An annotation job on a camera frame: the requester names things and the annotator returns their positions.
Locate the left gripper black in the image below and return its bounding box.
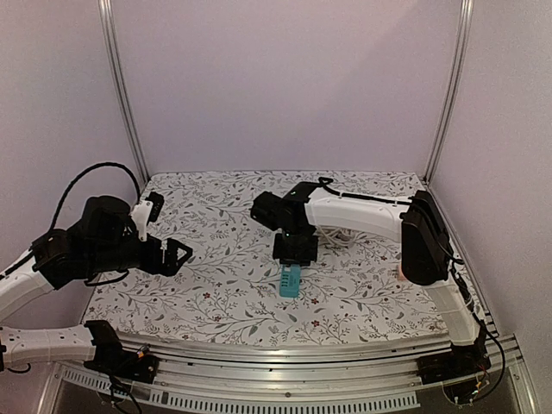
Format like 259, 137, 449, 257
88, 235, 192, 276

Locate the teal power strip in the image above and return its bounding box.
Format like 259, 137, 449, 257
279, 264, 301, 298

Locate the pink charger cube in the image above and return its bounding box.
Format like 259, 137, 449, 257
392, 266, 405, 281

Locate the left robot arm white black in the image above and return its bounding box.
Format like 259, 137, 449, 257
1, 192, 193, 383

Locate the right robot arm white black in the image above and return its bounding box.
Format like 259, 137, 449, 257
250, 177, 487, 376

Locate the floral table mat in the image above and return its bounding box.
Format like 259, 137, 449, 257
85, 171, 447, 348

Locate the white power strip cable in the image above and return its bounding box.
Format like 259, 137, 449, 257
318, 223, 363, 247

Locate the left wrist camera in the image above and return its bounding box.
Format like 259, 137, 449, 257
130, 191, 165, 242

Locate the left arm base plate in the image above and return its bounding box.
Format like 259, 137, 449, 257
84, 344, 160, 384

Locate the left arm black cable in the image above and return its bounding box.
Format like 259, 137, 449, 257
44, 160, 141, 234

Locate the aluminium front rail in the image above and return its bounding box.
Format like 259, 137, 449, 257
47, 330, 527, 411

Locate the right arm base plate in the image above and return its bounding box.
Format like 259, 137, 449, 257
416, 346, 491, 385

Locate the left aluminium corner post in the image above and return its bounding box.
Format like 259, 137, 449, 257
97, 0, 150, 183

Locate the aluminium corner post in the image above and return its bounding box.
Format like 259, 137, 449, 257
423, 0, 474, 187
97, 0, 150, 183

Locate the right aluminium corner post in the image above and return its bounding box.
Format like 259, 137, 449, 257
423, 0, 474, 187

